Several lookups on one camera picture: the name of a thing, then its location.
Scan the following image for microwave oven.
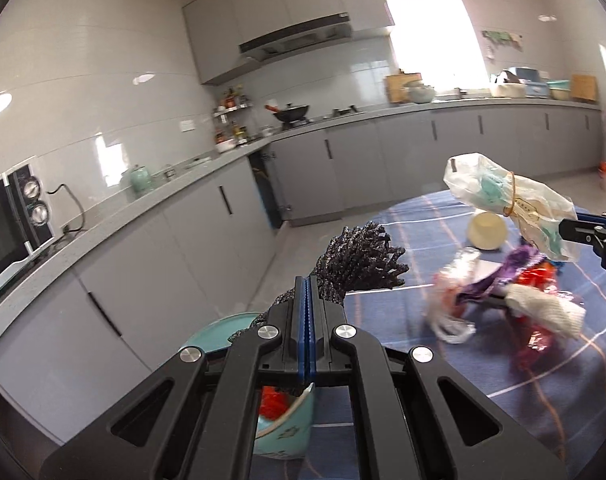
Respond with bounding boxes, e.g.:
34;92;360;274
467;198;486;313
0;162;58;311

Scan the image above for range hood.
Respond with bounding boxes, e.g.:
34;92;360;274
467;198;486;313
239;12;354;63

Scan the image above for dark purple glittery scrubber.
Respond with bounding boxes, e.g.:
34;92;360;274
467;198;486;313
233;220;408;343

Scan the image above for wooden cutting board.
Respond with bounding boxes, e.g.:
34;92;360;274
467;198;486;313
385;74;424;105

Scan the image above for gas stove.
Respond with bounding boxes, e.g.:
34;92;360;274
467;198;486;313
278;105;364;128

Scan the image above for grey base cabinets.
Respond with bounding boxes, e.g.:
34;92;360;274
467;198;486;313
0;97;604;406

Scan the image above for clear plastic bag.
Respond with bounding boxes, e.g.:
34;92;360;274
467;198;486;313
443;152;578;263

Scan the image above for grey wall cabinets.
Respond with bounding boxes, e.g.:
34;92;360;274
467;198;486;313
183;0;396;86

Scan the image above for white plastic bag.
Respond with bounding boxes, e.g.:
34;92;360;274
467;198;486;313
430;250;484;345

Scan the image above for spice rack with bottles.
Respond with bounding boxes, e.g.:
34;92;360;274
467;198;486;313
213;87;254;148

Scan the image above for grey cooking pot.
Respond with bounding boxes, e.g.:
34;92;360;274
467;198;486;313
405;81;436;103

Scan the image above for teal ceramic jar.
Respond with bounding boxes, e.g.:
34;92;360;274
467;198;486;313
128;164;154;198

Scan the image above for bright window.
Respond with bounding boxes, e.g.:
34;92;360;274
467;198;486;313
385;0;488;96

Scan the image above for brown wooden board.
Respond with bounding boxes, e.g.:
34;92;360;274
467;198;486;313
570;74;598;103

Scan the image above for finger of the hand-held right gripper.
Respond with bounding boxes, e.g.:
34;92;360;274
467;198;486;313
577;209;606;231
558;218;606;261

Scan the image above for red wrapper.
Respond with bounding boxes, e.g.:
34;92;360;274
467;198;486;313
259;386;290;420
518;262;558;291

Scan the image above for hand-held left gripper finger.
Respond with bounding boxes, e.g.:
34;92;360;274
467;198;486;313
307;276;568;480
40;276;308;480

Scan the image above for purple wrapper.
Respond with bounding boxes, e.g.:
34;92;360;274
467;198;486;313
458;247;546;301

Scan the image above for blue plaid tablecloth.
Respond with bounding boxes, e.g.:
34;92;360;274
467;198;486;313
303;187;606;480

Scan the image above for black wok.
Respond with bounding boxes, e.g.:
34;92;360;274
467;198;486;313
265;104;311;126

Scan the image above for teal trash bin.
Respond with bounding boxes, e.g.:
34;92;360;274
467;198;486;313
178;311;316;461

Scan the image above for white basin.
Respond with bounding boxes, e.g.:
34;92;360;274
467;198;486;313
490;80;526;98

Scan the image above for blue box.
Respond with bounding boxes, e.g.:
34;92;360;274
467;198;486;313
508;67;548;97

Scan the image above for black power cable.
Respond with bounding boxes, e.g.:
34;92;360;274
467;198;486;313
45;183;86;233

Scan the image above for cream paper cup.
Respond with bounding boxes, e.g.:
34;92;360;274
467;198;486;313
467;211;508;252

